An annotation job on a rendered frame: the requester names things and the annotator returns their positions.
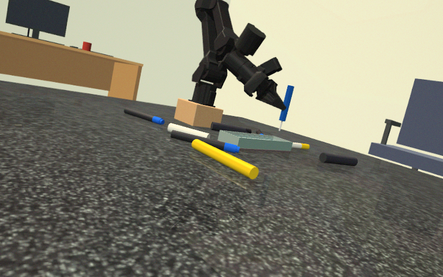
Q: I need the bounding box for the white cylinder with yellow cap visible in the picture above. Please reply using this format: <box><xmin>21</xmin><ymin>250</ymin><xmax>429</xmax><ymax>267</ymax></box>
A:
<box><xmin>292</xmin><ymin>143</ymin><xmax>309</xmax><ymax>149</ymax></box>

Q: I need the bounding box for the small keyboard with keys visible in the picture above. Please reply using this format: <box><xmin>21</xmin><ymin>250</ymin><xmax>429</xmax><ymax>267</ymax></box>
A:
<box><xmin>217</xmin><ymin>130</ymin><xmax>293</xmax><ymax>152</ymax></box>

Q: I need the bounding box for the cream cylinder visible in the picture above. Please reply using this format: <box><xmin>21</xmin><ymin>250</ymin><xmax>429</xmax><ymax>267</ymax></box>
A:
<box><xmin>167</xmin><ymin>123</ymin><xmax>210</xmax><ymax>139</ymax></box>

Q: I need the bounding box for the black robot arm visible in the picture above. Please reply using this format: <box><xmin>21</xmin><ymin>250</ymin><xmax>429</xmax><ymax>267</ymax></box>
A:
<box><xmin>188</xmin><ymin>0</ymin><xmax>282</xmax><ymax>107</ymax></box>

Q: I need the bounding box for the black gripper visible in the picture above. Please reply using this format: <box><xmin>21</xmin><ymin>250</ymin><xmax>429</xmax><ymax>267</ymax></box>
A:
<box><xmin>235</xmin><ymin>61</ymin><xmax>286</xmax><ymax>110</ymax></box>

